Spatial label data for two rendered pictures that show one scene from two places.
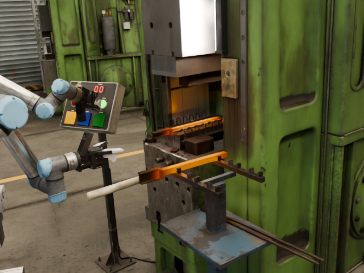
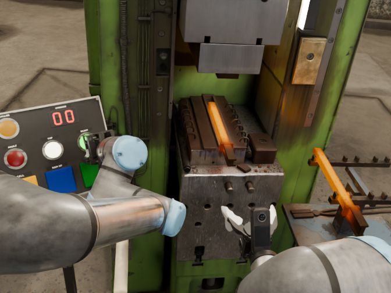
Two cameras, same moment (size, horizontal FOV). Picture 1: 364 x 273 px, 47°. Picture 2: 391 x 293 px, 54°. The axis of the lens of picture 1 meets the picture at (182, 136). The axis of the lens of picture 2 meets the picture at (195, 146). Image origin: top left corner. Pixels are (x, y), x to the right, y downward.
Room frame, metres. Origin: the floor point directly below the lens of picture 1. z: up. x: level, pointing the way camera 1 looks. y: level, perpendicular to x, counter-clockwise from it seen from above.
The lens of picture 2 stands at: (1.54, 1.13, 1.73)
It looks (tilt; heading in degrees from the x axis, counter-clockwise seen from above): 33 degrees down; 298
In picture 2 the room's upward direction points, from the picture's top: 5 degrees clockwise
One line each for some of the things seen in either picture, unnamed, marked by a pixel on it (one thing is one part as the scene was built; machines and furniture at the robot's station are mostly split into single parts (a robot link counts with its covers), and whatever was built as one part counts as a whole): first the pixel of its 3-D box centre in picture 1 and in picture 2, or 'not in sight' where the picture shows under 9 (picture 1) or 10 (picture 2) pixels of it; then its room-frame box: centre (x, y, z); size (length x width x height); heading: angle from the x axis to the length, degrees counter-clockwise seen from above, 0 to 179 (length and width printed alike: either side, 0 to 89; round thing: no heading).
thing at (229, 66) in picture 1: (229, 78); (308, 61); (1.82, -0.22, 1.27); 0.09 x 0.02 x 0.17; 38
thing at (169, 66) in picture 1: (196, 60); (219, 38); (2.12, -0.09, 1.32); 0.42 x 0.20 x 0.10; 128
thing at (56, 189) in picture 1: (53, 187); not in sight; (1.61, 0.55, 0.88); 0.11 x 0.08 x 0.11; 46
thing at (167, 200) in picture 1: (208, 177); (214, 175); (2.08, -0.13, 0.69); 0.56 x 0.38 x 0.45; 128
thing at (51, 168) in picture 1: (52, 167); not in sight; (1.60, 0.54, 0.98); 0.11 x 0.08 x 0.09; 128
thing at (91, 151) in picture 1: (88, 158); (258, 247); (1.70, 0.41, 0.97); 0.12 x 0.08 x 0.09; 128
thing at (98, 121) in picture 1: (99, 120); (94, 172); (2.22, 0.45, 1.01); 0.07 x 0.05 x 0.07; 63
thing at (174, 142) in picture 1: (199, 129); (209, 125); (2.12, -0.09, 0.96); 0.42 x 0.20 x 0.09; 128
